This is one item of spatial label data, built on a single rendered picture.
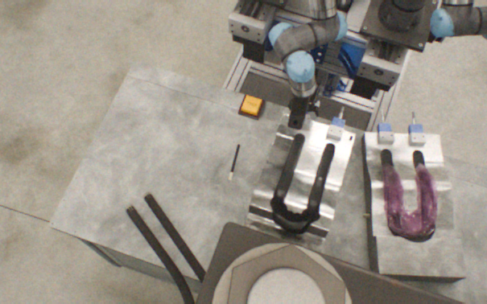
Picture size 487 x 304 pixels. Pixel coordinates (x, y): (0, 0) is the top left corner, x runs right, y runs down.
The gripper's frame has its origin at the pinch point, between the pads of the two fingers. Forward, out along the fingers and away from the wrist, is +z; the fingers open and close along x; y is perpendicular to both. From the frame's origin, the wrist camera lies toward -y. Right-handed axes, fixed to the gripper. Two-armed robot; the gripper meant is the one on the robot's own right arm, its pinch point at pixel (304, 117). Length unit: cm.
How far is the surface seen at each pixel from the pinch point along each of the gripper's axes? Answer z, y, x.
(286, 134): 3.4, -6.5, 4.9
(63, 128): 75, -12, 137
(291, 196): -2.3, -27.9, -4.2
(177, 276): -6, -63, 21
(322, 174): 5.4, -16.3, -10.7
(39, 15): 77, 50, 185
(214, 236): 5, -47, 17
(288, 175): 2.7, -20.4, -0.4
